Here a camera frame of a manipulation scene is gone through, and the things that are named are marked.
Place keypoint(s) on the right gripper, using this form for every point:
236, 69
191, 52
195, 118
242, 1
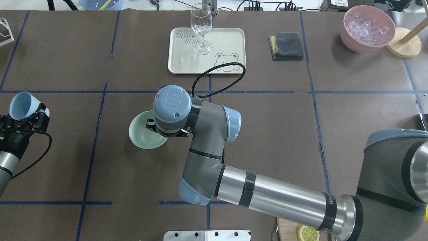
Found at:
150, 126

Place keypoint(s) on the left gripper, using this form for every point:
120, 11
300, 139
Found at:
14, 142

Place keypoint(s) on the green bowl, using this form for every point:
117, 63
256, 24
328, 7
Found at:
143, 137

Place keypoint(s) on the light blue cup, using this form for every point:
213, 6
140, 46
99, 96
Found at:
23, 105

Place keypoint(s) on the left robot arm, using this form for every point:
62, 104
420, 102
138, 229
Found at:
15, 137

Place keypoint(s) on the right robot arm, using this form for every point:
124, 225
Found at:
390, 200

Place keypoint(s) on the blue bowl with fork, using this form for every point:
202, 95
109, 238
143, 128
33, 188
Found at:
95, 5

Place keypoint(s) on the pink bowl with ice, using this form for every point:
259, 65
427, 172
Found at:
366, 29

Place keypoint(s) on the metal ice scoop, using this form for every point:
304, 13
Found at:
422, 122

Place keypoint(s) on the cream bear tray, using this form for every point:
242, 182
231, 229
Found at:
228, 45

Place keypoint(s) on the wine glass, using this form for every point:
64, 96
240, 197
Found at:
201, 23

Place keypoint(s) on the grey folded cloth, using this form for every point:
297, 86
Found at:
286, 46

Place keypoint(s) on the wooden cutting board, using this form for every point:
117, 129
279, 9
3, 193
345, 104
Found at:
288, 230

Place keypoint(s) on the lemon half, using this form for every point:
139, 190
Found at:
307, 233

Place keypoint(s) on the round wooden stand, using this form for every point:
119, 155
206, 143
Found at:
406, 43

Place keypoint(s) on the white wire cup rack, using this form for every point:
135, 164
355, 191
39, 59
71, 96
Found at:
6, 35

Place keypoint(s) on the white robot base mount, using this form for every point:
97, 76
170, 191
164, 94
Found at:
208, 235

